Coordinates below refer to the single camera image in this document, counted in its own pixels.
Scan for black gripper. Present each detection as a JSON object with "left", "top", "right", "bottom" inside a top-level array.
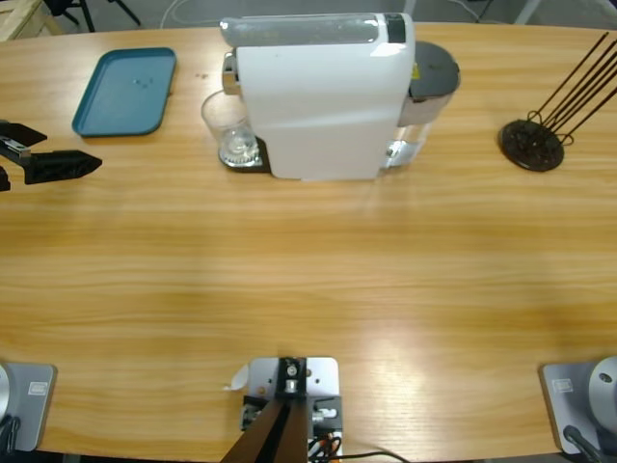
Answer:
[{"left": 0, "top": 120, "right": 103, "bottom": 194}]

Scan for clear glass cup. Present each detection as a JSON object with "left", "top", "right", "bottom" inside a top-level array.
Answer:
[{"left": 201, "top": 90, "right": 257, "bottom": 168}]

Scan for white capsule coffee machine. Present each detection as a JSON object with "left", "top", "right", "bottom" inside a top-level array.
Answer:
[{"left": 220, "top": 13, "right": 416, "bottom": 183}]

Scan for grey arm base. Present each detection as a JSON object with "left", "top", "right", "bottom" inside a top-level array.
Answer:
[
  {"left": 538, "top": 356, "right": 617, "bottom": 455},
  {"left": 0, "top": 361, "right": 58, "bottom": 452}
]

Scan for teal plastic tray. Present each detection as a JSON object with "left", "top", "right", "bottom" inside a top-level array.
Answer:
[{"left": 71, "top": 46, "right": 178, "bottom": 139}]

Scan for light wooden crate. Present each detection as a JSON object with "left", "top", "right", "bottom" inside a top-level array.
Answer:
[{"left": 0, "top": 0, "right": 67, "bottom": 43}]

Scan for black tripod legs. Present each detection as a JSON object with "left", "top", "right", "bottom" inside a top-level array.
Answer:
[{"left": 45, "top": 0, "right": 144, "bottom": 34}]

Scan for silver drip tray grille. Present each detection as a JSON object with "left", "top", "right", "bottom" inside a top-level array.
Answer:
[{"left": 219, "top": 138, "right": 271, "bottom": 175}]

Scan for white paper tag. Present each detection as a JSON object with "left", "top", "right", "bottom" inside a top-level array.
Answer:
[{"left": 222, "top": 364, "right": 251, "bottom": 393}]

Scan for clear water tank dark lid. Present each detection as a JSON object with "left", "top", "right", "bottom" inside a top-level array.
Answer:
[{"left": 384, "top": 41, "right": 462, "bottom": 171}]

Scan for black capsule holder with rods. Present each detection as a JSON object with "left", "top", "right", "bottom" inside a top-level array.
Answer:
[{"left": 498, "top": 32, "right": 617, "bottom": 173}]

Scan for grey metal leg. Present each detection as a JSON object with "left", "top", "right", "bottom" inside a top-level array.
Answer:
[{"left": 513, "top": 0, "right": 541, "bottom": 24}]

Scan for white floor cable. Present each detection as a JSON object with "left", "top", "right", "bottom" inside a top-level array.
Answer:
[{"left": 161, "top": 0, "right": 228, "bottom": 28}]

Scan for black base cable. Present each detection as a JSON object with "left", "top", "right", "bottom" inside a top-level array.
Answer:
[
  {"left": 0, "top": 414, "right": 23, "bottom": 454},
  {"left": 563, "top": 424, "right": 604, "bottom": 463}
]

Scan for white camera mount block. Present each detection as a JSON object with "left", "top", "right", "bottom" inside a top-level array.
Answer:
[{"left": 240, "top": 356, "right": 344, "bottom": 463}]

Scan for dark camera post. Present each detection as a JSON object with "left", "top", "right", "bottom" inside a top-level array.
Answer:
[{"left": 224, "top": 357, "right": 309, "bottom": 463}]

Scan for orange wire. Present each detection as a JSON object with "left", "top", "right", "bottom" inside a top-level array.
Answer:
[{"left": 308, "top": 431, "right": 343, "bottom": 459}]

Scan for black cable at mount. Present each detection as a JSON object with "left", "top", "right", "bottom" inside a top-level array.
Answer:
[{"left": 336, "top": 450, "right": 411, "bottom": 463}]

